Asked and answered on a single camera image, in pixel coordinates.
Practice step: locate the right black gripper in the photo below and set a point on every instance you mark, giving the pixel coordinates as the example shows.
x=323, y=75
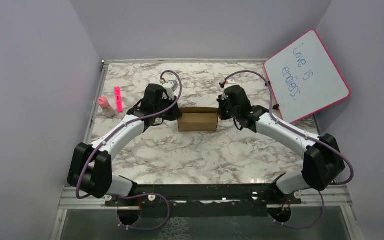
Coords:
x=221, y=102

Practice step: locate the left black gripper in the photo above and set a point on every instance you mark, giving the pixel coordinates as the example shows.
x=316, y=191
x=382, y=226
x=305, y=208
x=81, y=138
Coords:
x=174, y=114

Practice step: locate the brown cardboard box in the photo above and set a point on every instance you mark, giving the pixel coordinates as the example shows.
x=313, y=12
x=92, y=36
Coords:
x=198, y=119

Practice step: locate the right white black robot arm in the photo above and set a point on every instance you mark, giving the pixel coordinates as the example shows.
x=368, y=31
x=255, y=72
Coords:
x=320, y=154

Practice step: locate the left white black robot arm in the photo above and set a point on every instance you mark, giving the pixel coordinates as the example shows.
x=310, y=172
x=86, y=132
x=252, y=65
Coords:
x=91, y=165

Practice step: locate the pink highlighter marker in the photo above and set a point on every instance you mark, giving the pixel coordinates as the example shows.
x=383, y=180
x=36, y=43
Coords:
x=118, y=99

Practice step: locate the small pink capped bottle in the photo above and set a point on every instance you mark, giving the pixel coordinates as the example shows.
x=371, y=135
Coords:
x=107, y=109

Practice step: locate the pink framed whiteboard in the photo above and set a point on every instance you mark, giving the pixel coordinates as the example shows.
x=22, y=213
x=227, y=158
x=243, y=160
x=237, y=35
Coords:
x=305, y=78

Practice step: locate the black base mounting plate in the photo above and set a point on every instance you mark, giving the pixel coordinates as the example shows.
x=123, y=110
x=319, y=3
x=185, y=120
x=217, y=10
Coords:
x=201, y=200

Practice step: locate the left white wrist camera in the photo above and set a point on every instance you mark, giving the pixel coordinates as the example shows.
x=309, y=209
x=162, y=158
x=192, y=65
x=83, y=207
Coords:
x=170, y=86

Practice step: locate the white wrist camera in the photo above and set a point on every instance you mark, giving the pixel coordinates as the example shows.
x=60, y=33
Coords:
x=224, y=84
x=170, y=86

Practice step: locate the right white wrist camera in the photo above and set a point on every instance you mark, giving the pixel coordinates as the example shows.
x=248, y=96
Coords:
x=224, y=84

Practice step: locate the aluminium extrusion frame rail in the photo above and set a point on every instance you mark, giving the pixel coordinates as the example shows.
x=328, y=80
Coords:
x=334, y=196

